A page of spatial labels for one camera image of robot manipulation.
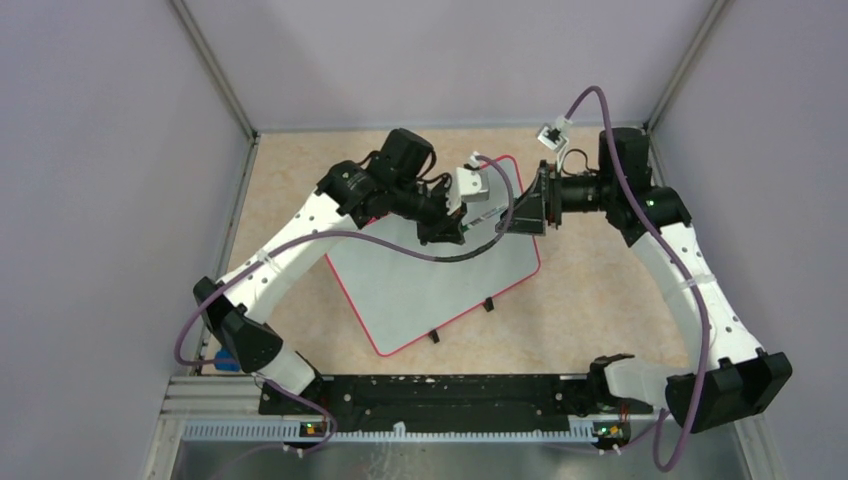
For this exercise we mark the pink framed whiteboard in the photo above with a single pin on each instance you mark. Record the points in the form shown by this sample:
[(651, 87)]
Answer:
[(399, 299)]

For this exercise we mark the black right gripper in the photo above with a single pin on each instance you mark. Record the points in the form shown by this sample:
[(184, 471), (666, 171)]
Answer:
[(542, 201)]

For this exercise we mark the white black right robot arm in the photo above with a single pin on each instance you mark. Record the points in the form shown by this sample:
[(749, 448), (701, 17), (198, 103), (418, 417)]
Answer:
[(730, 375)]

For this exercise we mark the aluminium frame rail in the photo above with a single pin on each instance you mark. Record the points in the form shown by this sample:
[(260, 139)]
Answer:
[(198, 336)]

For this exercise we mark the white slotted cable duct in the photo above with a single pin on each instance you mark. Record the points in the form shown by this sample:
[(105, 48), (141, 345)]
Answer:
[(294, 432)]

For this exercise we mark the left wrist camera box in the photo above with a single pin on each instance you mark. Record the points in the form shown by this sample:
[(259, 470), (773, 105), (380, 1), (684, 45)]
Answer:
[(469, 184)]

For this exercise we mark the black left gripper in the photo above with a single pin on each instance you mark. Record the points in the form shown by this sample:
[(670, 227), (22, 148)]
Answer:
[(446, 226)]

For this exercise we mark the green capped whiteboard marker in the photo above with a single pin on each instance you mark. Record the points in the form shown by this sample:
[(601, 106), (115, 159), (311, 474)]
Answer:
[(486, 216)]

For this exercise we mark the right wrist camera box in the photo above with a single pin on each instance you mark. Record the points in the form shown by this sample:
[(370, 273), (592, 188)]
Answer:
[(555, 135)]

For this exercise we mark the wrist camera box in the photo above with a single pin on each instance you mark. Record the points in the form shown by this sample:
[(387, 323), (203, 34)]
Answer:
[(469, 184), (555, 135)]

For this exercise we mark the blue toy car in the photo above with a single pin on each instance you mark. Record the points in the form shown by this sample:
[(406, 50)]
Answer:
[(224, 361)]

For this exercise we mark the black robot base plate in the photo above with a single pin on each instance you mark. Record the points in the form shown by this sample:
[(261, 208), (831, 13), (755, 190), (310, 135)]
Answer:
[(501, 403)]

